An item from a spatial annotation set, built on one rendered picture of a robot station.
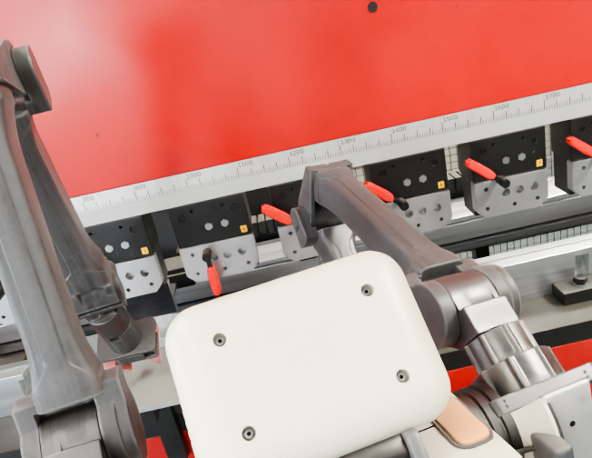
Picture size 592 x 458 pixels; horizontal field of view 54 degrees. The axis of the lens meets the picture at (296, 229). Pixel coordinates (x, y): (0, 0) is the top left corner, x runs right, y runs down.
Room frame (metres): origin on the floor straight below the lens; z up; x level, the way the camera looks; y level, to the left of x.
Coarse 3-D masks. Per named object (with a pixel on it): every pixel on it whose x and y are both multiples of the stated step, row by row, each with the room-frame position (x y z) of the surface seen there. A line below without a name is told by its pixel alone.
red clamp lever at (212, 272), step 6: (204, 252) 1.04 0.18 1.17; (210, 252) 1.05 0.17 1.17; (204, 258) 1.03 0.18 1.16; (210, 258) 1.03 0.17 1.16; (210, 264) 1.04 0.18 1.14; (210, 270) 1.04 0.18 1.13; (216, 270) 1.05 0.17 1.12; (210, 276) 1.04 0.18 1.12; (216, 276) 1.04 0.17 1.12; (210, 282) 1.04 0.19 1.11; (216, 282) 1.04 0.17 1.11; (216, 288) 1.04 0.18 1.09; (216, 294) 1.04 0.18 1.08
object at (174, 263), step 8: (176, 256) 1.38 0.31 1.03; (168, 264) 1.34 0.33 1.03; (176, 264) 1.33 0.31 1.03; (168, 272) 1.31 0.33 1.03; (176, 272) 1.31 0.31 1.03; (184, 272) 1.30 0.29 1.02; (176, 280) 1.30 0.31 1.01; (184, 280) 1.30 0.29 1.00; (192, 280) 1.30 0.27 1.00; (176, 288) 1.30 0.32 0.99
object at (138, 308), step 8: (168, 280) 1.12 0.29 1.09; (160, 288) 1.11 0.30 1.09; (168, 288) 1.11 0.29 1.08; (136, 296) 1.11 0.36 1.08; (144, 296) 1.11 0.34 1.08; (152, 296) 1.11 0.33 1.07; (160, 296) 1.11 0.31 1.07; (168, 296) 1.11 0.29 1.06; (128, 304) 1.11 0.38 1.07; (136, 304) 1.11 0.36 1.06; (144, 304) 1.11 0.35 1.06; (152, 304) 1.11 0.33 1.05; (160, 304) 1.11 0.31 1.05; (168, 304) 1.11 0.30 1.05; (176, 304) 1.12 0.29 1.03; (128, 312) 1.11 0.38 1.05; (136, 312) 1.11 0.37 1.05; (144, 312) 1.11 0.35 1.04; (152, 312) 1.11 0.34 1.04; (160, 312) 1.11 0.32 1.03; (168, 312) 1.11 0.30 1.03; (176, 312) 1.11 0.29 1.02; (160, 320) 1.12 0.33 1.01; (168, 320) 1.12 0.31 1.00
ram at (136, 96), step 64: (0, 0) 1.08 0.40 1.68; (64, 0) 1.08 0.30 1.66; (128, 0) 1.08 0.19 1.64; (192, 0) 1.08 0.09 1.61; (256, 0) 1.08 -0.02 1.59; (320, 0) 1.08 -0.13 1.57; (384, 0) 1.08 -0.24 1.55; (448, 0) 1.08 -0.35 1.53; (512, 0) 1.08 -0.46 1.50; (576, 0) 1.08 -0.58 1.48; (64, 64) 1.08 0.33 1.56; (128, 64) 1.08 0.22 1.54; (192, 64) 1.08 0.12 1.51; (256, 64) 1.08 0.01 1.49; (320, 64) 1.08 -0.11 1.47; (384, 64) 1.08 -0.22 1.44; (448, 64) 1.08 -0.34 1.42; (512, 64) 1.08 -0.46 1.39; (576, 64) 1.08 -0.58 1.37; (64, 128) 1.08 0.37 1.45; (128, 128) 1.08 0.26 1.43; (192, 128) 1.08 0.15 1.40; (256, 128) 1.08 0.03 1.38; (320, 128) 1.08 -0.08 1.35; (384, 128) 1.08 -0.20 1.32; (512, 128) 1.08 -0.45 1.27; (192, 192) 1.08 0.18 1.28
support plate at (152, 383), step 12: (144, 360) 0.99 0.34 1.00; (132, 372) 0.95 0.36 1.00; (144, 372) 0.94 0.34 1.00; (156, 372) 0.94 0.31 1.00; (168, 372) 0.93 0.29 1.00; (132, 384) 0.91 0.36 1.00; (144, 384) 0.90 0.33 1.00; (156, 384) 0.89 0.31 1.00; (168, 384) 0.89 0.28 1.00; (144, 396) 0.87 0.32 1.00; (156, 396) 0.86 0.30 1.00; (168, 396) 0.85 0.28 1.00; (144, 408) 0.84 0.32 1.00; (156, 408) 0.84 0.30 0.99
